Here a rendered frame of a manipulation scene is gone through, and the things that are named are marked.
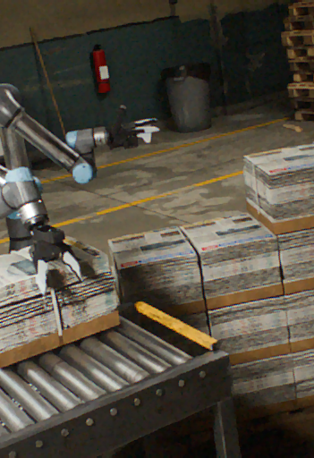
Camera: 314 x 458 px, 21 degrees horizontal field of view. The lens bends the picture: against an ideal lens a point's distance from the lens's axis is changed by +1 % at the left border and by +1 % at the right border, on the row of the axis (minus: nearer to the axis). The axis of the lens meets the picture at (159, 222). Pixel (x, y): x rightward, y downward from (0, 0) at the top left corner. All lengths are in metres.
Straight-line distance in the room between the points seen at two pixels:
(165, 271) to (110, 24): 7.41
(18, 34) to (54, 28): 0.44
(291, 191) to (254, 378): 0.71
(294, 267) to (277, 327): 0.23
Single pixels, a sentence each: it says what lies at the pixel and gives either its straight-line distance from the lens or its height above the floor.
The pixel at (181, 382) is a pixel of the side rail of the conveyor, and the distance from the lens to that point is 2.14.
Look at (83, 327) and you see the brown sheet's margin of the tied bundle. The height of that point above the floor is 0.84.
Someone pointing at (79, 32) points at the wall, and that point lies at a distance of 9.97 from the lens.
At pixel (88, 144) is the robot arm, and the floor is 1.20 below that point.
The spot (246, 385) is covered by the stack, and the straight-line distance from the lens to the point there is 3.16.
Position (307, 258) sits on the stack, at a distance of 3.05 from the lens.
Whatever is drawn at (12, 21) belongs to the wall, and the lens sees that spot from 9.66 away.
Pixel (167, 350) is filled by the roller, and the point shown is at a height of 0.80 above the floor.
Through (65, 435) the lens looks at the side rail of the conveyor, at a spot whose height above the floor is 0.77.
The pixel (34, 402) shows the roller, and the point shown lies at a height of 0.80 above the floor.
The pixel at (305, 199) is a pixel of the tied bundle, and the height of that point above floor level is 0.95.
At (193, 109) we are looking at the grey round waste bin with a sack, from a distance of 9.98.
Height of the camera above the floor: 1.74
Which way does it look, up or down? 16 degrees down
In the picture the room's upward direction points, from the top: 9 degrees counter-clockwise
